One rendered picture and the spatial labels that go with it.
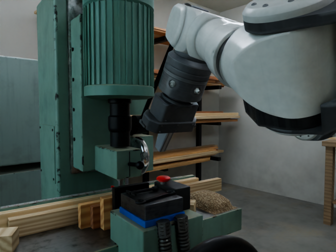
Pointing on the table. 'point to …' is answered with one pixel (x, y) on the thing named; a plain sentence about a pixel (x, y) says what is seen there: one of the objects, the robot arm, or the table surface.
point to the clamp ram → (125, 192)
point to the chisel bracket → (117, 161)
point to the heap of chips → (211, 202)
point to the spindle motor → (118, 49)
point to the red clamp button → (163, 178)
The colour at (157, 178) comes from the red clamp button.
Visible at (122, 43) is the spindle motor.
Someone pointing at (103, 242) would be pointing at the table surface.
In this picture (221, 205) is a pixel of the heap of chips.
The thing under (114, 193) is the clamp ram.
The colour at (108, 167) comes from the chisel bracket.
